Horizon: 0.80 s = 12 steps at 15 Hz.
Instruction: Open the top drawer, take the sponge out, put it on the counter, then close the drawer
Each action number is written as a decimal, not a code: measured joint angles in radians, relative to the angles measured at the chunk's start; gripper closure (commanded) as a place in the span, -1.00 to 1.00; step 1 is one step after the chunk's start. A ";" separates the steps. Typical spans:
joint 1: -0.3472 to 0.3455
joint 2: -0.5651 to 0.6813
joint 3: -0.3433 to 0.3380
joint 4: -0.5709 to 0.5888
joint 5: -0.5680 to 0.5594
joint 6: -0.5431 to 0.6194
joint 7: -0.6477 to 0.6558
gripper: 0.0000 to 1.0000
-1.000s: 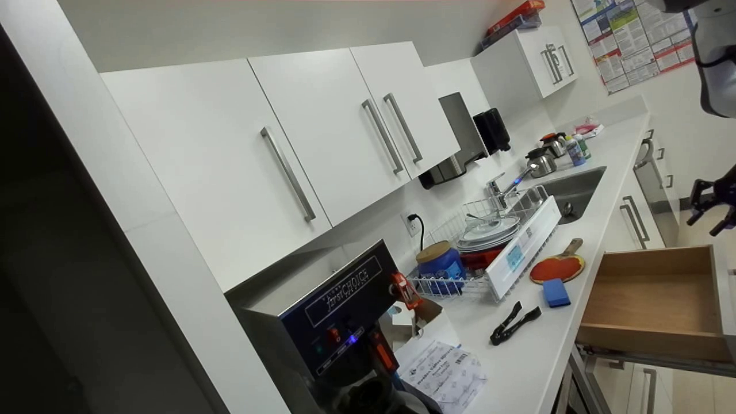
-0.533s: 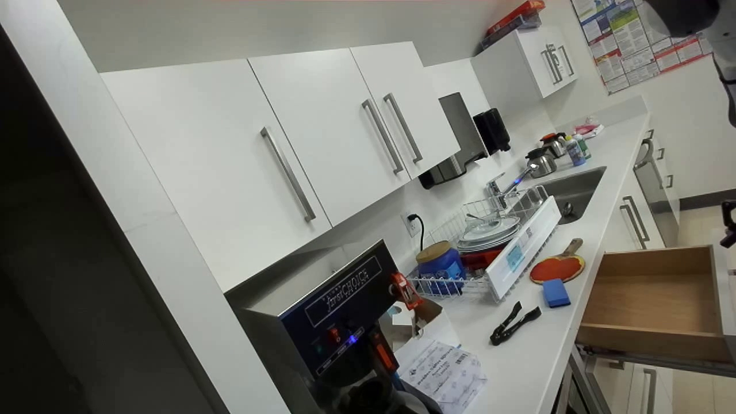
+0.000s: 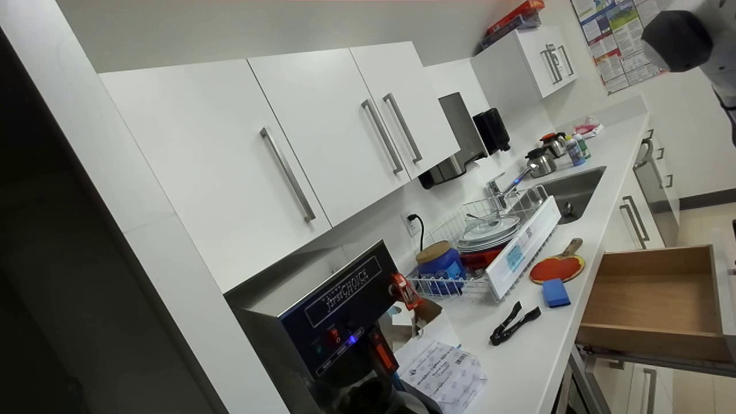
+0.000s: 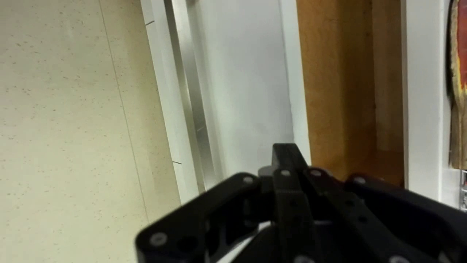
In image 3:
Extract blue sponge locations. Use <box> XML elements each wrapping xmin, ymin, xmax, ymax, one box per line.
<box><xmin>540</xmin><ymin>277</ymin><xmax>573</xmax><ymax>310</ymax></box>

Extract wooden drawer with white front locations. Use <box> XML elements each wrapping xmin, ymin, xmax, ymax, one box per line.
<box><xmin>576</xmin><ymin>242</ymin><xmax>736</xmax><ymax>367</ymax></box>

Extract white lower drawer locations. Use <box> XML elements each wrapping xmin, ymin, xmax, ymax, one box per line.
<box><xmin>612</xmin><ymin>358</ymin><xmax>678</xmax><ymax>414</ymax></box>

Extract small red object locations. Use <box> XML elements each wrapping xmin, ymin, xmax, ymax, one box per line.
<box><xmin>389</xmin><ymin>269</ymin><xmax>421</xmax><ymax>306</ymax></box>

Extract blue jar with cork lid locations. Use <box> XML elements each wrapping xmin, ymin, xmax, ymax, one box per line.
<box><xmin>413</xmin><ymin>239</ymin><xmax>469</xmax><ymax>296</ymax></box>

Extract black steel coffee machine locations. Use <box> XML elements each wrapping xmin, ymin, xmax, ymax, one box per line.
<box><xmin>226</xmin><ymin>237</ymin><xmax>424</xmax><ymax>414</ymax></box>

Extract clear glass bowl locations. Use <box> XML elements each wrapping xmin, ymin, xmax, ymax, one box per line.
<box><xmin>464</xmin><ymin>196</ymin><xmax>511</xmax><ymax>227</ymax></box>

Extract small white box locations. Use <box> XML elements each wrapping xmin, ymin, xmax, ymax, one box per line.
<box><xmin>379</xmin><ymin>300</ymin><xmax>421</xmax><ymax>346</ymax></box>

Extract brown cardboard box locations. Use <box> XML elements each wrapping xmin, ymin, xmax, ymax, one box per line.
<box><xmin>409</xmin><ymin>292</ymin><xmax>446</xmax><ymax>327</ymax></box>

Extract steel paper towel dispenser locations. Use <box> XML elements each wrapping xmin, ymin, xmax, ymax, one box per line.
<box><xmin>416</xmin><ymin>89</ymin><xmax>489</xmax><ymax>191</ymax></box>

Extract red bowl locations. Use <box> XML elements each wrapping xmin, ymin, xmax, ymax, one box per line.
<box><xmin>459</xmin><ymin>244</ymin><xmax>508</xmax><ymax>277</ymax></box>

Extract white plate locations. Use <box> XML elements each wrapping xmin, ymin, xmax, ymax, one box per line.
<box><xmin>457</xmin><ymin>214</ymin><xmax>524</xmax><ymax>254</ymax></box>

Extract chrome faucet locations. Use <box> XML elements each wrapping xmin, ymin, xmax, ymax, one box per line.
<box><xmin>482</xmin><ymin>168</ymin><xmax>532</xmax><ymax>211</ymax></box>

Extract white dish rack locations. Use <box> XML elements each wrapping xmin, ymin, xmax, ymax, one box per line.
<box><xmin>451</xmin><ymin>196</ymin><xmax>563</xmax><ymax>303</ymax></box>

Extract steel pot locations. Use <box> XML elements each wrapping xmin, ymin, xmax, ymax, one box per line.
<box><xmin>524</xmin><ymin>144</ymin><xmax>559</xmax><ymax>179</ymax></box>

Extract printed paper sheet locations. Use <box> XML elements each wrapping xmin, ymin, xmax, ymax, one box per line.
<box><xmin>393</xmin><ymin>328</ymin><xmax>489</xmax><ymax>414</ymax></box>

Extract black tongs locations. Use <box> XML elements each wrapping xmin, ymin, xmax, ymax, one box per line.
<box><xmin>489</xmin><ymin>300</ymin><xmax>544</xmax><ymax>347</ymax></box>

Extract red ping pong paddle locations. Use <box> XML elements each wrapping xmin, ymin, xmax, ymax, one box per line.
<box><xmin>527</xmin><ymin>237</ymin><xmax>586</xmax><ymax>287</ymax></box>

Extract steel kettle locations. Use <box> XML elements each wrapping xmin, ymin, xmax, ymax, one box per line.
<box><xmin>539</xmin><ymin>131</ymin><xmax>570</xmax><ymax>158</ymax></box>

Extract stainless steel sink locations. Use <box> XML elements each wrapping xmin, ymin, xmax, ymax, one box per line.
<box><xmin>508</xmin><ymin>163</ymin><xmax>607</xmax><ymax>226</ymax></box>

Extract blue dish soap bottle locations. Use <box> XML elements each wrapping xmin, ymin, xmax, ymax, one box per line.
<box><xmin>563</xmin><ymin>136</ymin><xmax>593</xmax><ymax>168</ymax></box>

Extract white tall cabinet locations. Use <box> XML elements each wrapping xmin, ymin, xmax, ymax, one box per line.
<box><xmin>0</xmin><ymin>0</ymin><xmax>291</xmax><ymax>414</ymax></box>

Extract pink dish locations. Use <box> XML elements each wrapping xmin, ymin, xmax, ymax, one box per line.
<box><xmin>573</xmin><ymin>122</ymin><xmax>607</xmax><ymax>142</ymax></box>

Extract white sink base cabinet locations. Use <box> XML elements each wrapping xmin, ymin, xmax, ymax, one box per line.
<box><xmin>603</xmin><ymin>170</ymin><xmax>670</xmax><ymax>250</ymax></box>

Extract red box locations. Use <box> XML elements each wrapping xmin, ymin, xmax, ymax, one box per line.
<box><xmin>480</xmin><ymin>0</ymin><xmax>547</xmax><ymax>37</ymax></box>

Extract black built-in oven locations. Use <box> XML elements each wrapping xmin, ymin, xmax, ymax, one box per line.
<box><xmin>549</xmin><ymin>343</ymin><xmax>616</xmax><ymax>414</ymax></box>

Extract stainless dishwasher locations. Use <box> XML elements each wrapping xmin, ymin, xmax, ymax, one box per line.
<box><xmin>631</xmin><ymin>128</ymin><xmax>684</xmax><ymax>249</ymax></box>

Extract black power cord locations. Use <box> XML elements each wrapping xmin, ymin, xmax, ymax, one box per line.
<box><xmin>405</xmin><ymin>211</ymin><xmax>429</xmax><ymax>255</ymax></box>

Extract small white wall cabinet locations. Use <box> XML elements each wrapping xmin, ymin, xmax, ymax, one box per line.
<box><xmin>469</xmin><ymin>24</ymin><xmax>580</xmax><ymax>117</ymax></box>

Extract colourful wall poster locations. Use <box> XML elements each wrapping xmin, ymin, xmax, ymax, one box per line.
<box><xmin>570</xmin><ymin>0</ymin><xmax>670</xmax><ymax>96</ymax></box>

